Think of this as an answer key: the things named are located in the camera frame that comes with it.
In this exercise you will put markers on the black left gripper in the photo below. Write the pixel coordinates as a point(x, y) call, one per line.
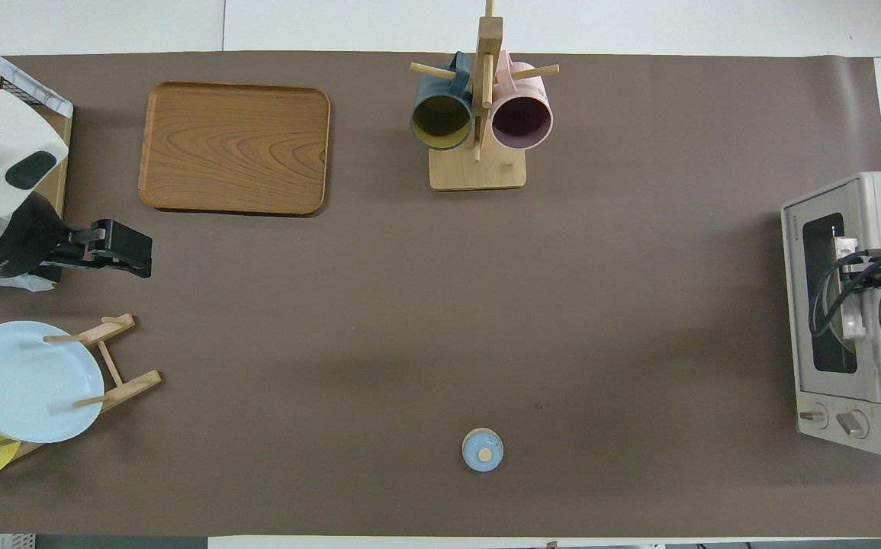
point(85, 244)

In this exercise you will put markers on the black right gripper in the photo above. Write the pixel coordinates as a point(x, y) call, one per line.
point(863, 263)

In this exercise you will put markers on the wooden plate rack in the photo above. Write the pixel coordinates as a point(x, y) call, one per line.
point(131, 385)

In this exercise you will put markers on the white crumpled cloth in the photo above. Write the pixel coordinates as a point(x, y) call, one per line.
point(20, 284)

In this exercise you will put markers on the pink mug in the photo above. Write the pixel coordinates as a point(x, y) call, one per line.
point(522, 120)

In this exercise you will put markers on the small blue lidded jar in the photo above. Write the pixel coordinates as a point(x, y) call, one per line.
point(483, 451)

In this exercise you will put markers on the wooden mug tree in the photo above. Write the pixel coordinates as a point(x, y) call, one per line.
point(478, 171)

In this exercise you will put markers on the light blue plate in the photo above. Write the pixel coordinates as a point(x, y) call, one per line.
point(24, 381)

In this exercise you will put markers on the beige oven knob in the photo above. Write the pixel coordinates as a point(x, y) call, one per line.
point(814, 416)
point(853, 423)

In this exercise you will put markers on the brown table mat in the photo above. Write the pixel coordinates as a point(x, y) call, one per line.
point(486, 305)

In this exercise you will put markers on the wooden serving tray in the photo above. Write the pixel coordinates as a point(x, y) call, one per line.
point(234, 149)

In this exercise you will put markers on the dark teal mug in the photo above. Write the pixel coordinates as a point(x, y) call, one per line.
point(440, 122)

